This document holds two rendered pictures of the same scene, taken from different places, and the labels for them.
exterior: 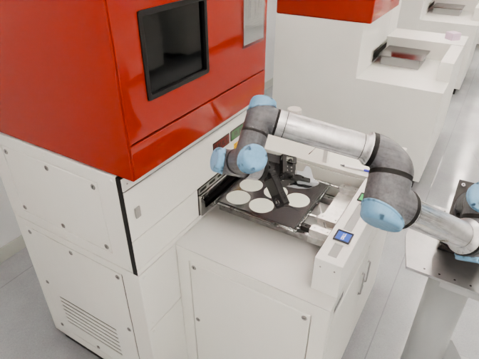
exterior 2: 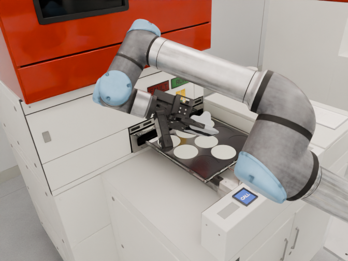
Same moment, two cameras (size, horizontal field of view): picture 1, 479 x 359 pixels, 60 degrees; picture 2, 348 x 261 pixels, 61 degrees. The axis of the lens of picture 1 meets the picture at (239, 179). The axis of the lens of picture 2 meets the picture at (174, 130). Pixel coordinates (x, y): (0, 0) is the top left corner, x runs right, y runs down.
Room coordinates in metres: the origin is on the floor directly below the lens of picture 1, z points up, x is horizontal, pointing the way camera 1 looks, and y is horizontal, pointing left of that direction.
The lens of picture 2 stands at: (0.40, -0.38, 1.60)
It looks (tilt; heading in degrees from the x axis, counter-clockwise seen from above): 31 degrees down; 20
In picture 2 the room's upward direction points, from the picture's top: 3 degrees counter-clockwise
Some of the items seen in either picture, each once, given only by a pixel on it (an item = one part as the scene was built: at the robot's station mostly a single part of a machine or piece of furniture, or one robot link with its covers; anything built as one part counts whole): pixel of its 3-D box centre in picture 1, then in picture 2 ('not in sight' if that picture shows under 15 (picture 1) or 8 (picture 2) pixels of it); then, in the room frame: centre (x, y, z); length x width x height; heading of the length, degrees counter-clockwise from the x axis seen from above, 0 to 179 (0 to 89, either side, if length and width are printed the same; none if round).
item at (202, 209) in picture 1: (229, 180); (170, 126); (1.54, 0.04, 0.89); 0.44 x 0.02 x 0.10; 149
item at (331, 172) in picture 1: (328, 159); (275, 119); (1.72, -0.43, 0.89); 0.62 x 0.35 x 0.14; 59
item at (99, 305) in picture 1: (152, 258); (114, 184); (1.57, 0.44, 0.41); 0.82 x 0.71 x 0.82; 149
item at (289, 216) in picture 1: (274, 192); (204, 141); (1.44, -0.14, 0.90); 0.34 x 0.34 x 0.01; 59
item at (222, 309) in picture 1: (296, 274); (228, 224); (1.45, -0.27, 0.41); 0.97 x 0.64 x 0.82; 149
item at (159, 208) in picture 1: (202, 174); (134, 114); (1.39, 0.15, 1.02); 0.82 x 0.03 x 0.40; 149
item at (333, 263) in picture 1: (353, 231); (267, 193); (1.20, -0.42, 0.89); 0.55 x 0.09 x 0.14; 149
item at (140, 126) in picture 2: (228, 167); (169, 113); (1.54, 0.05, 0.96); 0.44 x 0.01 x 0.02; 149
